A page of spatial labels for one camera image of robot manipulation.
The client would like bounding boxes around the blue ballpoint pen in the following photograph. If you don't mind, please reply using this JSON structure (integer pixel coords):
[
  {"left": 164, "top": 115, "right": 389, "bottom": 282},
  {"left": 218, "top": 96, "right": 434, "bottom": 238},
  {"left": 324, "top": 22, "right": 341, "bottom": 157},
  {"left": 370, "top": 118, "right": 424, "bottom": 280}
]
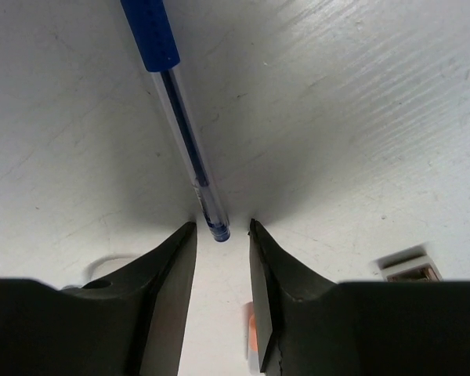
[{"left": 121, "top": 1, "right": 230, "bottom": 242}]

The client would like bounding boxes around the white tape roll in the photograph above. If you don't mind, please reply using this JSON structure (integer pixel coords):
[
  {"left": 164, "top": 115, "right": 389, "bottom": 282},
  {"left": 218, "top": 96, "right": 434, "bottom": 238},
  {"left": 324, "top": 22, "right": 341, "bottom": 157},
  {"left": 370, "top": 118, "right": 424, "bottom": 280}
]
[{"left": 62, "top": 254, "right": 139, "bottom": 290}]

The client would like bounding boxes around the orange grey marker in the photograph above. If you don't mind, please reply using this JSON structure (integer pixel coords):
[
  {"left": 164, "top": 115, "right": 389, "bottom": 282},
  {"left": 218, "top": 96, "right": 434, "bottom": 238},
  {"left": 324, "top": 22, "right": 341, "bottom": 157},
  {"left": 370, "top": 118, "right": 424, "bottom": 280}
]
[{"left": 246, "top": 302, "right": 260, "bottom": 375}]

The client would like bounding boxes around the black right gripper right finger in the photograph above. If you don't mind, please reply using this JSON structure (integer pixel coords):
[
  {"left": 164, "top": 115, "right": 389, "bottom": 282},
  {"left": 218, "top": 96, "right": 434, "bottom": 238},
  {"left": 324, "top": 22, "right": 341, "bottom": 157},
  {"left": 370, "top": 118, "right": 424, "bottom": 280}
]
[{"left": 249, "top": 221, "right": 470, "bottom": 375}]

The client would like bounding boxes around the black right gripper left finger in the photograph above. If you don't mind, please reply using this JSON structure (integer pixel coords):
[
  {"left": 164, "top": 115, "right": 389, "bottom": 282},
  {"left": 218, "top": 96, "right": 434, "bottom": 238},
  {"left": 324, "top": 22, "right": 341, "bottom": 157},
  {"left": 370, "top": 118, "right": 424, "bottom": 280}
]
[{"left": 0, "top": 222, "right": 197, "bottom": 375}]

